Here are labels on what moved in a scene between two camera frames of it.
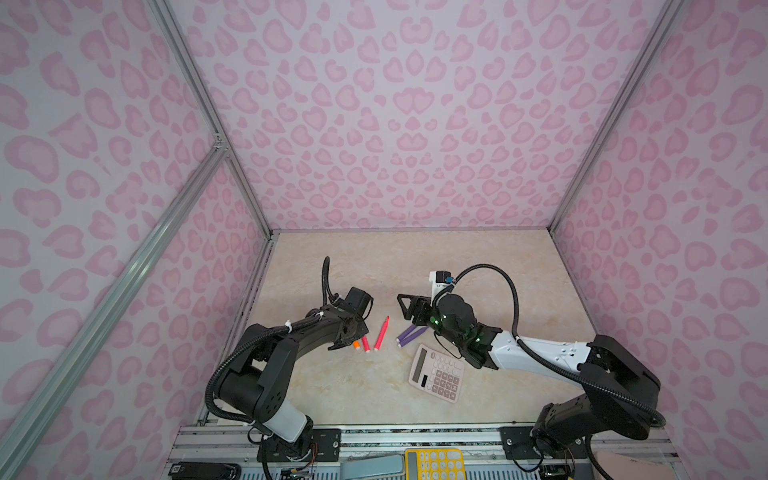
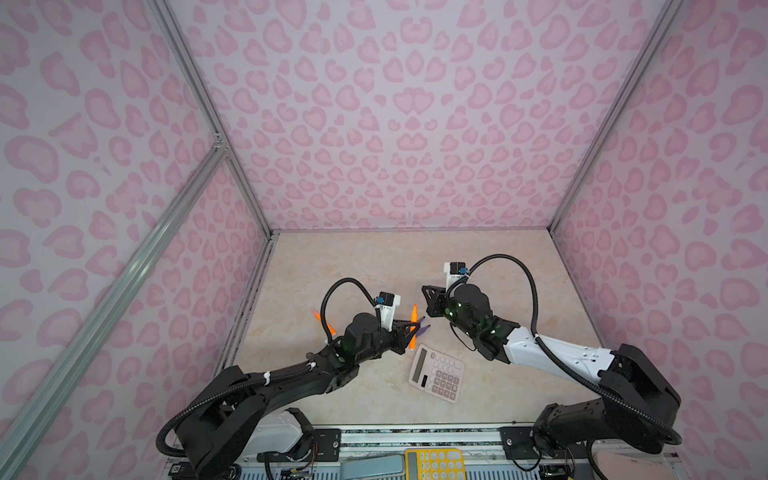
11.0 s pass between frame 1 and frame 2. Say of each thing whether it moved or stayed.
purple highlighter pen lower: stayed
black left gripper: moved
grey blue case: stayed
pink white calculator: stayed
